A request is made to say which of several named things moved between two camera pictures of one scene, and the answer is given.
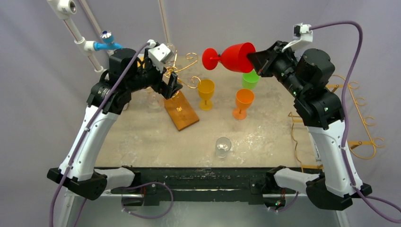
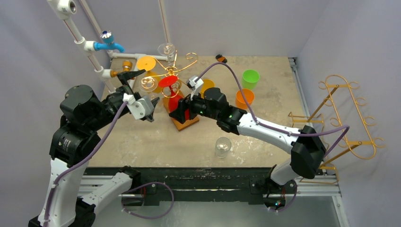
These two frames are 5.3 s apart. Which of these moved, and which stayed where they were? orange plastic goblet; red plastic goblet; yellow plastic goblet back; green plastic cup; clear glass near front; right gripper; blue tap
Moved: red plastic goblet; right gripper
Stayed: blue tap; yellow plastic goblet back; orange plastic goblet; clear glass near front; green plastic cup
